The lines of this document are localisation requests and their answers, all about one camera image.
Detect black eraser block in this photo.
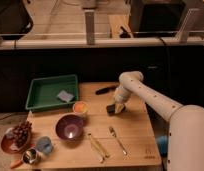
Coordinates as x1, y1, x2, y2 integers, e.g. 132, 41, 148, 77
106, 104, 126, 116

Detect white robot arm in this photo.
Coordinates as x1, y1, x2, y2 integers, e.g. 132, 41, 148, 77
114, 71, 204, 171

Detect green plastic tray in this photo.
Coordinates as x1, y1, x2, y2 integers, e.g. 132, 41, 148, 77
26, 74, 79, 111

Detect silver fork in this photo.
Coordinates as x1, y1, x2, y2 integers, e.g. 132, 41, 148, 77
109, 126, 128, 155

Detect orange cup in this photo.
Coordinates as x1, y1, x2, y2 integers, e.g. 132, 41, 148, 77
73, 101, 88, 118

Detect yellow wooden tongs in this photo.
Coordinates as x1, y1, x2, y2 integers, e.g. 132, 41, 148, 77
88, 133, 110, 163

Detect purple bowl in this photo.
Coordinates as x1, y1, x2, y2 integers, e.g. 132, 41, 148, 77
55, 114, 84, 140

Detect blue tape roll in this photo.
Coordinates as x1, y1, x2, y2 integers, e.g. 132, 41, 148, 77
156, 135, 168, 156

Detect light blue sponge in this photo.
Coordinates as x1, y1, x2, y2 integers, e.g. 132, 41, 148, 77
57, 90, 74, 102

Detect blue transparent cup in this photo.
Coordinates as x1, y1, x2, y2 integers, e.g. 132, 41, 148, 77
36, 136, 53, 155

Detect black box monitor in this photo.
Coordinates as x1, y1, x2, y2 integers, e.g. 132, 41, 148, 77
128, 0, 185, 37

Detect bunch of dark grapes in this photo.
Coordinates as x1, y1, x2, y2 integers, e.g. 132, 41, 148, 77
13, 121, 32, 147

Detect red plate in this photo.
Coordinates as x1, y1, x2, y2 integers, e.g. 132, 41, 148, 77
1, 127, 31, 154

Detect metal frame post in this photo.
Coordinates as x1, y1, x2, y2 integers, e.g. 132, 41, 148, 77
85, 10, 95, 45

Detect steel pot orange handle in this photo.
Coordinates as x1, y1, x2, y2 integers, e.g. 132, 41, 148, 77
10, 148, 40, 169

